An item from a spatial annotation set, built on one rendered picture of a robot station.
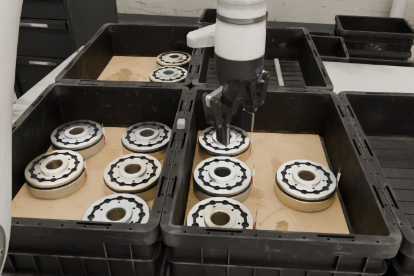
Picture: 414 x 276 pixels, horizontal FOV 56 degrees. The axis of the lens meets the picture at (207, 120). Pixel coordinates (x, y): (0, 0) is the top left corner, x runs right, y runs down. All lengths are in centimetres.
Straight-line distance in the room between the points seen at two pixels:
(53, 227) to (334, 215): 43
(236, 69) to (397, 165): 41
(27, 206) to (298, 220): 45
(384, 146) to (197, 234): 51
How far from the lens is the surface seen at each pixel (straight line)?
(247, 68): 57
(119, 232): 51
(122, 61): 121
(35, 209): 73
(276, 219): 66
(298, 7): 400
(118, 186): 68
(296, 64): 120
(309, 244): 51
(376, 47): 237
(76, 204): 71
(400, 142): 91
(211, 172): 68
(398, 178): 81
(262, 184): 72
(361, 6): 406
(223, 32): 55
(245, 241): 50
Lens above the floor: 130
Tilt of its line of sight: 32 degrees down
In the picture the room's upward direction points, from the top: straight up
